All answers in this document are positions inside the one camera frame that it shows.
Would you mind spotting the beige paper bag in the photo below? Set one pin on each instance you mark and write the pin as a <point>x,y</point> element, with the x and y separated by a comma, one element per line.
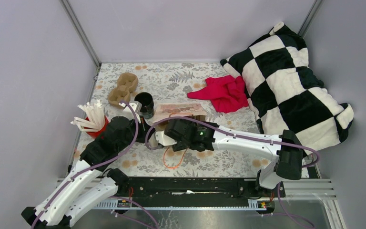
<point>176,111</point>

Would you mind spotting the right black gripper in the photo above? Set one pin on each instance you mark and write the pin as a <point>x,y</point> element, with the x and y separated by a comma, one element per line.
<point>178,146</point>

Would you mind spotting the black ribbed cup stack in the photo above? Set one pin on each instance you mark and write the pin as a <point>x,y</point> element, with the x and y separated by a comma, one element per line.
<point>147,108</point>

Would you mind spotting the floral table mat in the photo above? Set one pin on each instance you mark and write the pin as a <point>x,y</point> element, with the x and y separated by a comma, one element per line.
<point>169,83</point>

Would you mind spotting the red ribbed cup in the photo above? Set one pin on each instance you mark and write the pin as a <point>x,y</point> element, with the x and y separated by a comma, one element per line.
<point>97,133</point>

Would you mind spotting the black white checkered blanket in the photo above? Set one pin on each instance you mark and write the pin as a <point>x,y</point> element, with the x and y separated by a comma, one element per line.
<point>284,93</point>

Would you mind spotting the brown pulp cup carrier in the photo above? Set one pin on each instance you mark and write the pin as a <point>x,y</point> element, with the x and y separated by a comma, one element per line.
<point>126,85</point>

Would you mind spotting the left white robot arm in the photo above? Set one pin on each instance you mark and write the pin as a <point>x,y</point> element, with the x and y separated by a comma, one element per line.
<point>67,204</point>

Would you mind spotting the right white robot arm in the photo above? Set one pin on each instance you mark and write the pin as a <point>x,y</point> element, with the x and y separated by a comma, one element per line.
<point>283,150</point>

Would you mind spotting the red cloth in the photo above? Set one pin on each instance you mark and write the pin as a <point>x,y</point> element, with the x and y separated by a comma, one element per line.
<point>227,94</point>

